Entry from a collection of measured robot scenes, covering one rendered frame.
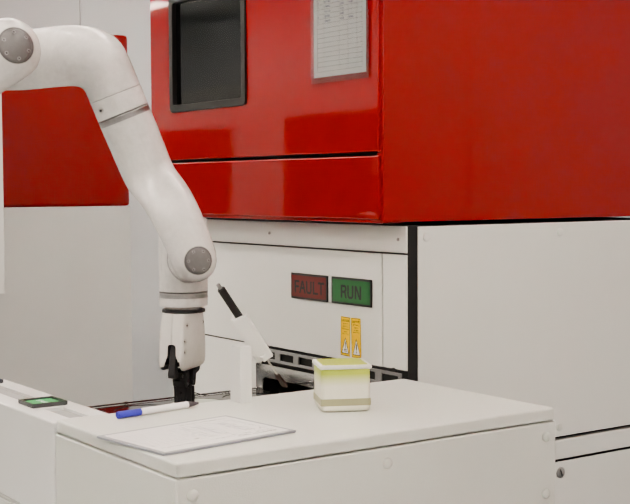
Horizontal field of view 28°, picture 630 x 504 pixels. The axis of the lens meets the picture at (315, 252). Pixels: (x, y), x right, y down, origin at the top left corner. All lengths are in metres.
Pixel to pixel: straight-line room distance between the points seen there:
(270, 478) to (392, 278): 0.66
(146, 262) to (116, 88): 4.02
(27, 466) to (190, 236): 0.46
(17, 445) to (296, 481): 0.51
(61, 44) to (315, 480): 0.90
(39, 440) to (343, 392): 0.44
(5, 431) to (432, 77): 0.90
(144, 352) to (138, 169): 4.09
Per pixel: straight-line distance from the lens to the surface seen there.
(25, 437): 1.89
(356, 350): 2.21
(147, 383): 6.18
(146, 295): 6.12
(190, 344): 2.16
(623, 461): 2.52
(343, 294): 2.23
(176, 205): 2.07
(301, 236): 2.33
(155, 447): 1.56
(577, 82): 2.37
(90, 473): 1.70
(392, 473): 1.67
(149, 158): 2.12
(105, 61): 2.12
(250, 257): 2.48
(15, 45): 2.02
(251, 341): 1.88
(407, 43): 2.10
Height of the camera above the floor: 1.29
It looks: 3 degrees down
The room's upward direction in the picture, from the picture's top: straight up
